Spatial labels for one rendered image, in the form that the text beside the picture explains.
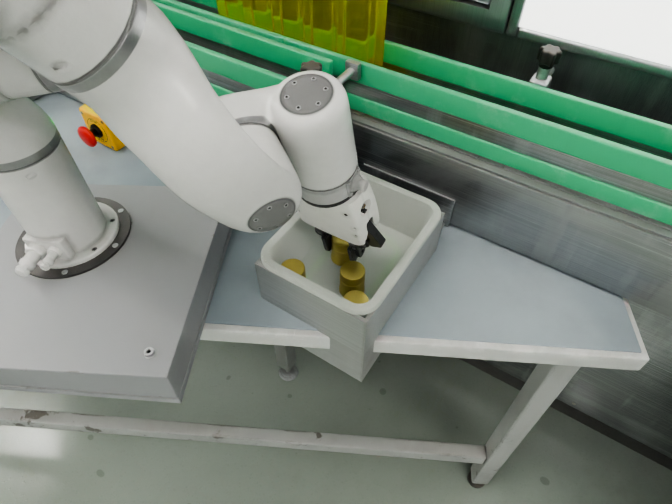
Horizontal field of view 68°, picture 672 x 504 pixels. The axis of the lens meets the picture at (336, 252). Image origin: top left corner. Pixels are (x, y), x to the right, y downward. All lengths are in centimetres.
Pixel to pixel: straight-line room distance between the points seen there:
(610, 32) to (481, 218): 30
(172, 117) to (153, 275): 36
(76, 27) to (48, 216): 40
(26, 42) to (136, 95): 7
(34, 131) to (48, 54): 31
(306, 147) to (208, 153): 13
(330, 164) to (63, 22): 26
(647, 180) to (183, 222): 61
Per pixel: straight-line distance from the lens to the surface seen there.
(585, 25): 81
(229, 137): 38
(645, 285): 79
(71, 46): 35
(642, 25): 80
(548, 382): 89
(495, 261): 79
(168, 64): 37
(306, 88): 48
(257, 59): 86
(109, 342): 65
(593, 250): 76
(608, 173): 71
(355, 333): 63
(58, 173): 69
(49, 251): 74
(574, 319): 76
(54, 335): 69
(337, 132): 47
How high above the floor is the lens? 133
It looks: 49 degrees down
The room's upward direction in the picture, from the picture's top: straight up
